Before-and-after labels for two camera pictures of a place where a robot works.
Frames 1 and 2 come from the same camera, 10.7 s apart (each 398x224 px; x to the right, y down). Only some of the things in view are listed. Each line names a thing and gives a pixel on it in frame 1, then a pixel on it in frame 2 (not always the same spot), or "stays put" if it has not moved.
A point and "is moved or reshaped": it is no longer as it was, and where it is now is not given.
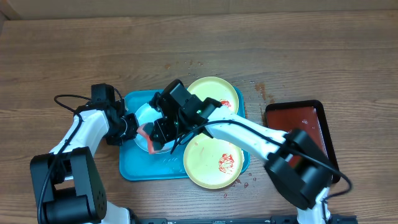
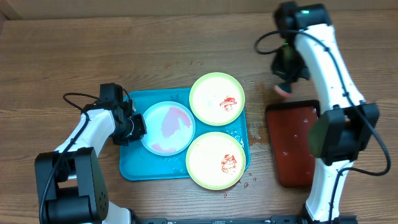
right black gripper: x=158 y=134 to x=286 y=81
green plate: x=212 y=163 stays put
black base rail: x=334 y=219 stays put
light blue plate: x=147 y=114 is moved or reshaped
